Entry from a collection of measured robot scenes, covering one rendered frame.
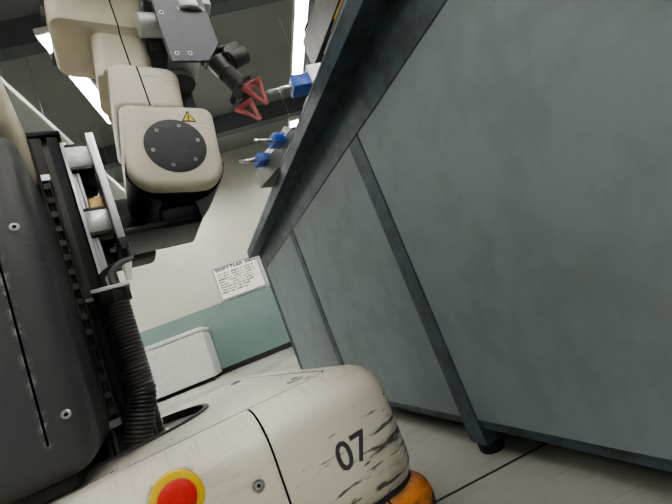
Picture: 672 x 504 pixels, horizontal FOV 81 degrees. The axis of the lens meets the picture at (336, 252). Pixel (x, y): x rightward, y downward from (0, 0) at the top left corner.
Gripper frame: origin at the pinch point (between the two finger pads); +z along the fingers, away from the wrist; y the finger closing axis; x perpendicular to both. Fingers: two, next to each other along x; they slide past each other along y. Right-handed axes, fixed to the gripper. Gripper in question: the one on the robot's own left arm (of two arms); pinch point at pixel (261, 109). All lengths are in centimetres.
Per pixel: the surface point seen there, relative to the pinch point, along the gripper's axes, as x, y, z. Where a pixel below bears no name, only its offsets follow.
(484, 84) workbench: 26, -71, 37
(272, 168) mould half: 10.4, 2.6, 15.2
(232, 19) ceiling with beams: -300, 301, -218
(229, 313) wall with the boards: -122, 682, 57
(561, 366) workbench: 42, -63, 71
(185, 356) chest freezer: -6, 628, 53
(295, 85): 16.7, -35.5, 11.8
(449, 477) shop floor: 54, -35, 84
